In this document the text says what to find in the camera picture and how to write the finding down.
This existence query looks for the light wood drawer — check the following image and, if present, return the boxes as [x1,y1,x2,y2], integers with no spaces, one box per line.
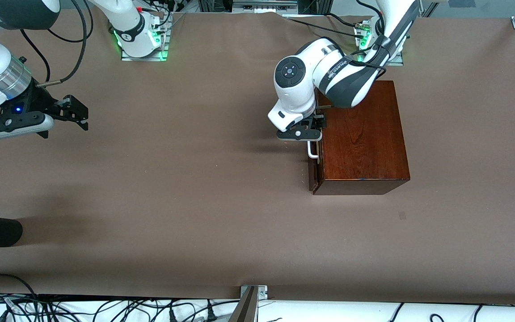
[307,101,326,194]

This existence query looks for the dark brown wooden cabinet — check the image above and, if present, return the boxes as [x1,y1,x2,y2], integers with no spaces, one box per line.
[312,80,411,195]

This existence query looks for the brown table cover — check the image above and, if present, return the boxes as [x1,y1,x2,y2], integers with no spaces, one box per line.
[0,11,515,305]

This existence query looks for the white shelf board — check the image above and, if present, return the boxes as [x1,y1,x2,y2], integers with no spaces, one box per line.
[0,295,515,322]

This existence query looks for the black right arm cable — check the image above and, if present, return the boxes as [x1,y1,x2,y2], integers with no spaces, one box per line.
[20,0,95,86]

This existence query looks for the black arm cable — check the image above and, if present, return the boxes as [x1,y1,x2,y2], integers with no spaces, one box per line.
[302,36,388,73]
[20,0,95,86]

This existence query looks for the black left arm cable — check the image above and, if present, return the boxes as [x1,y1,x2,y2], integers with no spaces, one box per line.
[302,36,388,73]

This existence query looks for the black power cable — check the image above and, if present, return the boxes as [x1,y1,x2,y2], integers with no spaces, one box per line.
[284,13,367,37]

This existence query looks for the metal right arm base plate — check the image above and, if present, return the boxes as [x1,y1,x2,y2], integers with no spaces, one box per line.
[121,13,169,62]

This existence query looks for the metal rack frame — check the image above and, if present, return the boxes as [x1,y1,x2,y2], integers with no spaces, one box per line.
[197,0,334,15]

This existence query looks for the small metal bracket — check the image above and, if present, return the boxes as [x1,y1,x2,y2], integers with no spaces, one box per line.
[241,285,268,300]

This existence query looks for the black cable tangle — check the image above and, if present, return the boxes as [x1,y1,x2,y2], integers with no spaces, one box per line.
[0,273,240,322]

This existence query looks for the grey metal post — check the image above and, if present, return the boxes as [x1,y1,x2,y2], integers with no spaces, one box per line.
[228,286,258,322]

